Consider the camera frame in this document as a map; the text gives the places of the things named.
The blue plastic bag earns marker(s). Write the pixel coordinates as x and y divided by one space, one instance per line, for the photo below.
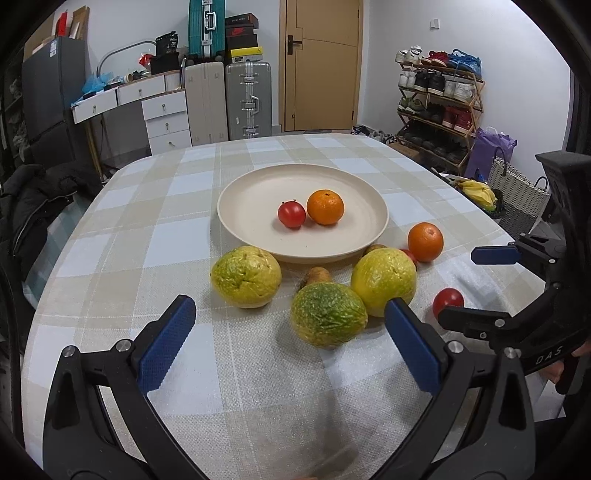
94 83

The scattered sneakers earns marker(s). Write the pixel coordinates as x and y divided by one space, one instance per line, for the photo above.
371 134

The wooden door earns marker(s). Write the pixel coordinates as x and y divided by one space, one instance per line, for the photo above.
323 69

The black jacket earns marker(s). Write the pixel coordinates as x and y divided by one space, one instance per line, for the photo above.
37 203

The wrinkled yellow pomelo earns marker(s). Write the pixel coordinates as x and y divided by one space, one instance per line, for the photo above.
246 277

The plain black shoe box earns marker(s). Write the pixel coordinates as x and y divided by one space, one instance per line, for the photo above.
240 41

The teal checked blanket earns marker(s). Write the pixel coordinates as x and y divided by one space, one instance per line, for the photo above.
51 258

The woven basket bag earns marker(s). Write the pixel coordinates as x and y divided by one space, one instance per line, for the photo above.
517 189

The silver suitcase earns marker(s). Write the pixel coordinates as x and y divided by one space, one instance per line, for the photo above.
249 101

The black plastic bag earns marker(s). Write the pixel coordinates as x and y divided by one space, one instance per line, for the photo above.
498 207

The small brown pear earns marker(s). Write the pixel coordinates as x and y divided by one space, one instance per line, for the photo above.
318 277
374 249

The wooden stick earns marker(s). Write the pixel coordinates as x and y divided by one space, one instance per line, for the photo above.
95 152

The black printed package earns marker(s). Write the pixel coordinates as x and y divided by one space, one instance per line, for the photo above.
167 44

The cream round plate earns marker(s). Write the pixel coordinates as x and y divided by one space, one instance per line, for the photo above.
258 221

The small cardboard box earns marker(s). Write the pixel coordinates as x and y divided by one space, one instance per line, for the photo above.
406 150

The black red shoe box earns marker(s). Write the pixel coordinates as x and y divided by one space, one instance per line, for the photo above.
240 19

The person's right hand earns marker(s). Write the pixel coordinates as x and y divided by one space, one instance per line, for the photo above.
551 372

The green mottled pomelo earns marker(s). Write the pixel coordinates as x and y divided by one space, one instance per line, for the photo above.
328 316

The dark shoe box red logo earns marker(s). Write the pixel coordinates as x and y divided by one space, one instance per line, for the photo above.
240 30

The grey curved tube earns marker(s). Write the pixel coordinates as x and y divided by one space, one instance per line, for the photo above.
121 47

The cardboard pieces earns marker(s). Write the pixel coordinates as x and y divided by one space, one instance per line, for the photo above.
76 23

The red tomato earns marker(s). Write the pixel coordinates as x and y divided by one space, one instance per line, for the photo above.
448 300
292 213
410 257

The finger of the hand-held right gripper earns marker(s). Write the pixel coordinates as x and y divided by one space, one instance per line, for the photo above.
471 321
494 255

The orange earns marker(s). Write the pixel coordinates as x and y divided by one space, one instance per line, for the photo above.
425 241
325 207

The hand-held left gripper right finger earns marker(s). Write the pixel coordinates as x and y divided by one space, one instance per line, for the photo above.
413 344

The white desk with drawers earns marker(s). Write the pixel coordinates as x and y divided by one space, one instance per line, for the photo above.
166 124

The beige suitcase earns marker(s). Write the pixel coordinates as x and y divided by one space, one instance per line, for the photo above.
205 106

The dark grey refrigerator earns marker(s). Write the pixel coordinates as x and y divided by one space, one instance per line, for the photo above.
51 92

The smooth yellow pomelo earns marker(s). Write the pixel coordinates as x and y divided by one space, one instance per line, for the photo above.
383 281

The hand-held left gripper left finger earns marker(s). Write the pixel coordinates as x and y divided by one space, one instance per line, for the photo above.
166 344

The yellow black shoe box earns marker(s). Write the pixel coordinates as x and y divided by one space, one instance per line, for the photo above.
247 54

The teal suitcase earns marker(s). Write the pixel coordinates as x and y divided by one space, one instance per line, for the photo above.
201 32

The purple bag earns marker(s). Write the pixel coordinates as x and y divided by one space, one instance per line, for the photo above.
485 154

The red plastic bag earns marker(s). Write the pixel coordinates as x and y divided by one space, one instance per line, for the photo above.
146 60

